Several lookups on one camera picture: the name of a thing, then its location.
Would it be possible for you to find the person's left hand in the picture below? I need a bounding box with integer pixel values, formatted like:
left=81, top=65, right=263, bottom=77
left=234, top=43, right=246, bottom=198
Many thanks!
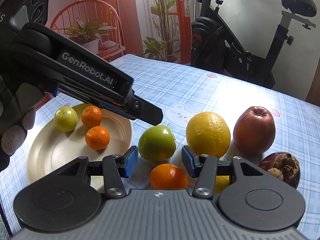
left=0, top=74, right=37, bottom=172

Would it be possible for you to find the black exercise bike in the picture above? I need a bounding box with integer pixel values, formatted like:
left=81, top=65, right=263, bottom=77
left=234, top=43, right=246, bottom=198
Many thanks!
left=190, top=0, right=317, bottom=89

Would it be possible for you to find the green apple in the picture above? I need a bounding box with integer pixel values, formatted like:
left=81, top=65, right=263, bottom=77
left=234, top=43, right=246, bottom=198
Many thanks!
left=138, top=125, right=177, bottom=162

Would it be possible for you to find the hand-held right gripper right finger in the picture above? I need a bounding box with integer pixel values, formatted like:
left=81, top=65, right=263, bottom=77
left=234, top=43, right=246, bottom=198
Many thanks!
left=181, top=145, right=272, bottom=197

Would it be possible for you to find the tangerine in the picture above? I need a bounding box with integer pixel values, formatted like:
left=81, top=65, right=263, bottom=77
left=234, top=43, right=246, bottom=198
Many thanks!
left=81, top=106, right=103, bottom=128
left=85, top=126, right=111, bottom=151
left=150, top=163, right=189, bottom=190

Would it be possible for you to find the cream round plate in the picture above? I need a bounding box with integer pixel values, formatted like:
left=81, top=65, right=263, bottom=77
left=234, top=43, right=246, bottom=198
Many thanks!
left=27, top=102, right=133, bottom=184

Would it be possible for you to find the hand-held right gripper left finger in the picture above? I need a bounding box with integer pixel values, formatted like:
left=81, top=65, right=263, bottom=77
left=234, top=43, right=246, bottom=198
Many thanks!
left=51, top=145, right=139, bottom=198

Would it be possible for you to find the white metal pole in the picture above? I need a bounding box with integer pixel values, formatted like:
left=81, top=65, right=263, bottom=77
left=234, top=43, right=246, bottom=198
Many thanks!
left=192, top=0, right=199, bottom=22

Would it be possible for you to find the brown wooden furniture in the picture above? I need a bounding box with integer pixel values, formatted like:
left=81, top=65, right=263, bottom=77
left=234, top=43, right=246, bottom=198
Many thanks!
left=305, top=60, right=320, bottom=103

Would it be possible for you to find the wrinkled purple passion fruit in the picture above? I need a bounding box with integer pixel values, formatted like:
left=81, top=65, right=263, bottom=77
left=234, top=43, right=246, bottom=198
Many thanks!
left=258, top=152, right=301, bottom=188

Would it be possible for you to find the small pale green fruit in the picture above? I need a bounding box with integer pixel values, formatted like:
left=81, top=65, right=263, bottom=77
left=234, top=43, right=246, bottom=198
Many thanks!
left=54, top=106, right=78, bottom=133

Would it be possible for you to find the wall poster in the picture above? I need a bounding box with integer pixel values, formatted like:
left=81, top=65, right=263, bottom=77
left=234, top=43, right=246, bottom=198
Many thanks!
left=45, top=0, right=193, bottom=64

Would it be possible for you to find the red apple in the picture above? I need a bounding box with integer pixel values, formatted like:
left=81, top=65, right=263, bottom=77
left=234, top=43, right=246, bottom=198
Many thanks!
left=233, top=106, right=276, bottom=155

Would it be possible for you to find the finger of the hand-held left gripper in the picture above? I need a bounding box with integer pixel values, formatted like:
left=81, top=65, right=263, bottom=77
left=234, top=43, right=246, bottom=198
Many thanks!
left=58, top=86, right=164, bottom=126

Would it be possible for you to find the large yellow orange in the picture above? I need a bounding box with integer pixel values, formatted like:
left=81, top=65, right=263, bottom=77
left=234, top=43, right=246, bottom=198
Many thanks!
left=185, top=112, right=231, bottom=158

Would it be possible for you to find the yellow lemon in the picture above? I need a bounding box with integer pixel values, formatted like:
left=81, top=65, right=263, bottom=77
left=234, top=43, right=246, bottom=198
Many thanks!
left=214, top=175, right=231, bottom=193

